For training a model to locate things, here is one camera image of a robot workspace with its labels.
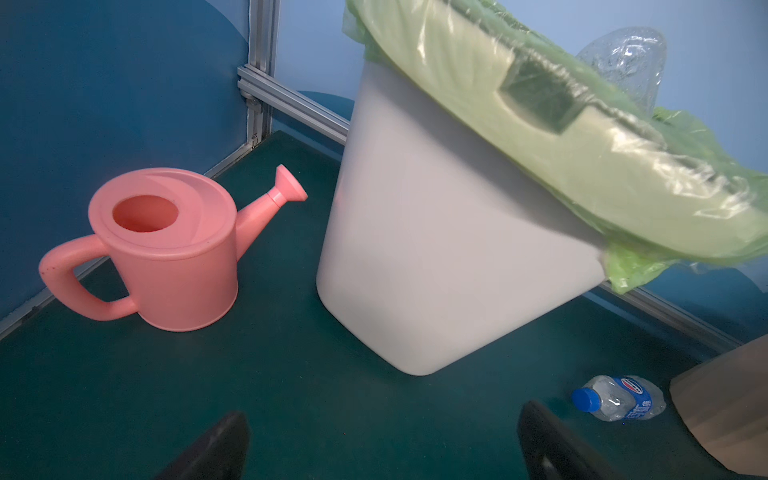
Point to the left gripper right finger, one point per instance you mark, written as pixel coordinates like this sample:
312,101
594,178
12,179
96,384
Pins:
552,451

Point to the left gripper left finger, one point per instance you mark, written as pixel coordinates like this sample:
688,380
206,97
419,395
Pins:
219,453

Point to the clear ribbed bottle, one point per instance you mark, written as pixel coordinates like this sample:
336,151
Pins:
633,59

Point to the white plastic waste bin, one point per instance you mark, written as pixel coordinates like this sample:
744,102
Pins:
437,244

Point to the green bin liner bag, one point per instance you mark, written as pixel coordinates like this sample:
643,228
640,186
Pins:
657,186

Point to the small blue label bottle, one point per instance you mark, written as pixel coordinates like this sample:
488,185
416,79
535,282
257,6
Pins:
613,399

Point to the beige ribbed flower pot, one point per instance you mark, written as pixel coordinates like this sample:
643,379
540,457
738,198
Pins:
723,403

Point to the pink watering can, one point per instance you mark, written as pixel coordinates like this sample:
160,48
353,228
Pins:
175,238

